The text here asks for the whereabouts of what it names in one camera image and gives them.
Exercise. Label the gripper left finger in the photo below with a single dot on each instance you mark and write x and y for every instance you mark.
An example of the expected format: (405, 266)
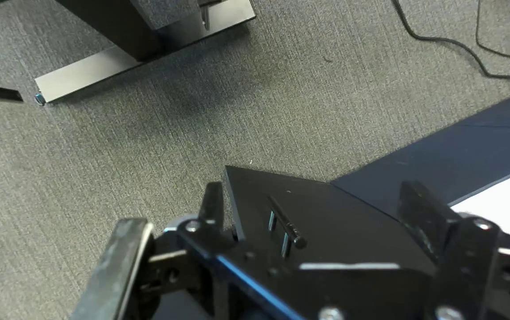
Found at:
(193, 249)

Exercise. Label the desk leg with silver foot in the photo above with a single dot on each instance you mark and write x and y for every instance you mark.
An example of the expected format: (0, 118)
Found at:
(104, 66)

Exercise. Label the black cabinet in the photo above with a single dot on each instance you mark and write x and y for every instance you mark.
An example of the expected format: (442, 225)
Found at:
(450, 155)

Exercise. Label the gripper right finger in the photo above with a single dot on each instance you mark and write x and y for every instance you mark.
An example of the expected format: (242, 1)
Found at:
(468, 258)

